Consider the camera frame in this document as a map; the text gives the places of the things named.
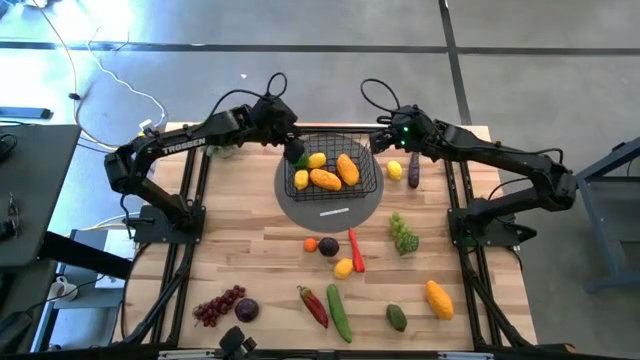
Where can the red grape bunch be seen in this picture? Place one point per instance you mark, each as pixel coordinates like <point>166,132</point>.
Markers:
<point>220,304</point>

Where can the black desk support beam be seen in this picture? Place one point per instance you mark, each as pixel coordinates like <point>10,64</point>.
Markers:
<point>85,255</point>

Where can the black clamp tool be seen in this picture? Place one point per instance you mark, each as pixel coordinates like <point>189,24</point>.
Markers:
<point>10,215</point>

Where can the yellow lemon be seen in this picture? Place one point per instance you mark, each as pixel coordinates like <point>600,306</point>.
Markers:
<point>394,170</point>
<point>343,268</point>
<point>316,160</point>
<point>301,179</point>

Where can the orange-yellow mango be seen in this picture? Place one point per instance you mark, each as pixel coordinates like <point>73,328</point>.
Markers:
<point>347,169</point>
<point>439,299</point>
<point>325,179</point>

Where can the grey round plate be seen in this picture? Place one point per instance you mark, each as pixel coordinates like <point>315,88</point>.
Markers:
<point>300,215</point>

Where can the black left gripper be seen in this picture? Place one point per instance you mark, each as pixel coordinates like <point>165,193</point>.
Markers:
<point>272,120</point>

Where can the black desk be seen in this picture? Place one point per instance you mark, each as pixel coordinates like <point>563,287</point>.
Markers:
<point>40,190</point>

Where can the blue-grey metal stand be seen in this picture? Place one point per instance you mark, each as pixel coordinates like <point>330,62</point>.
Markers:
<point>600,167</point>

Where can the small orange tangerine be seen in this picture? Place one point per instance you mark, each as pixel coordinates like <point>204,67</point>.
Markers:
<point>310,245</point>

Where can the white and yellow power plug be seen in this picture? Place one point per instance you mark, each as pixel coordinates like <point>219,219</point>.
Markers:
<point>146,127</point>

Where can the purple eggplant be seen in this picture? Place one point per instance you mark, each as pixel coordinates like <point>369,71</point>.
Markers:
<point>413,171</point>

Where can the green grape bunch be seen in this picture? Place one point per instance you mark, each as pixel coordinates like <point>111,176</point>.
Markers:
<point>402,234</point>

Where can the red green-stemmed long pepper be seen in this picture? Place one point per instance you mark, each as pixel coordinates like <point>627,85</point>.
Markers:
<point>313,306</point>

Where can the orange-red chili pepper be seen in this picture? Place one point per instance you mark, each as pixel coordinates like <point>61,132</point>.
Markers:
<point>356,250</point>

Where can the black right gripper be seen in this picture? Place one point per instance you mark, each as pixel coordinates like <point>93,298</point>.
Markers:
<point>412,129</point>

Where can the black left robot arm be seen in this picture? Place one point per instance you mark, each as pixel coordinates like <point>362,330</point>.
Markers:
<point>175,145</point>

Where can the black flat device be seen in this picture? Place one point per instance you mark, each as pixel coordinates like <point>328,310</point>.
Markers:
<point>25,113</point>

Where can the white mug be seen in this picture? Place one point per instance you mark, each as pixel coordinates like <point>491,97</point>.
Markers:
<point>61,289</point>

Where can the white paper sheet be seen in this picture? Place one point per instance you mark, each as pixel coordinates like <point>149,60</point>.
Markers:
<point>120,245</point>

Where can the dark green avocado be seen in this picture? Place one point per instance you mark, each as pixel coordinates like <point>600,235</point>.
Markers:
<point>396,317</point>

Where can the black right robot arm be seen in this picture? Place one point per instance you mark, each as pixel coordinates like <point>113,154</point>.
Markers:
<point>500,155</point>

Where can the green cucumber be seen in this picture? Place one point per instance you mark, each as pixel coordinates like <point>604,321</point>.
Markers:
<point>339,312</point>

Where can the dark purple round plum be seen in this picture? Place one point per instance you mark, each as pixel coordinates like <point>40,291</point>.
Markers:
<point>328,246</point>

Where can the purple onion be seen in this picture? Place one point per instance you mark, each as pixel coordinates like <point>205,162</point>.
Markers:
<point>247,310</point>

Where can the green lime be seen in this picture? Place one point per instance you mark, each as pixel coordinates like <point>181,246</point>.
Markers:
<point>302,163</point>

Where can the white metal bracket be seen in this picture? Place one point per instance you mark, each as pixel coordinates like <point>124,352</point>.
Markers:
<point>465,356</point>
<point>187,354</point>

